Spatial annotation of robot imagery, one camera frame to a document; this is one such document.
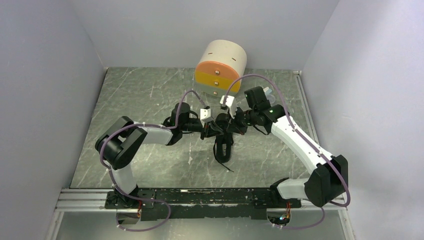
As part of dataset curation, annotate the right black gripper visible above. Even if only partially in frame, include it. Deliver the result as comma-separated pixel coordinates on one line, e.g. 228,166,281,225
225,105,257,136

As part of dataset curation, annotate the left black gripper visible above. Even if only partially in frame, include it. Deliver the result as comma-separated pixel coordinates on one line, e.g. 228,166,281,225
180,118,224,141

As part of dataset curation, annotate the black shoelace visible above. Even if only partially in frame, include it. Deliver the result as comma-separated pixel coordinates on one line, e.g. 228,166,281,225
206,120,239,173

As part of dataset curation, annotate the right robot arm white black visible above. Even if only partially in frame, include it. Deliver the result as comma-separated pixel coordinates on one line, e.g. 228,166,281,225
220,87,348,207

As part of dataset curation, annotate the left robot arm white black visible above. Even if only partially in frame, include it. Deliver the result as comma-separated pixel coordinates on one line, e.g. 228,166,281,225
95,102,225,208

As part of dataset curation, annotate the round cream drawer cabinet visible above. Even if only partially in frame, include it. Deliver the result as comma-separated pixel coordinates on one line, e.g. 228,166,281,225
194,39,247,98

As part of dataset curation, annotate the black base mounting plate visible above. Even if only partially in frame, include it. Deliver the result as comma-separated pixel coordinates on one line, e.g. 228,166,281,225
104,187,302,221

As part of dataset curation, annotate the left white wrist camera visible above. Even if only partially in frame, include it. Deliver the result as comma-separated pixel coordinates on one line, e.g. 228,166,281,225
199,106,214,125

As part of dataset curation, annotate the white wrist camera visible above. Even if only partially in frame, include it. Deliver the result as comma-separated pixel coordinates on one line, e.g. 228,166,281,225
220,95,238,119
199,106,214,125

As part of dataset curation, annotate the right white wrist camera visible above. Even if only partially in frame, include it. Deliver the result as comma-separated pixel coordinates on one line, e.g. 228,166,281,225
220,95,238,119

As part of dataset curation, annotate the aluminium frame rail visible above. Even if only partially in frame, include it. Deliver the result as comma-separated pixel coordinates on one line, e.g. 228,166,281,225
54,189,347,213

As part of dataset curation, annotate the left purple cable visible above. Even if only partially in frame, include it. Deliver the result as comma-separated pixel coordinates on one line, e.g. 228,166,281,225
99,90,210,233

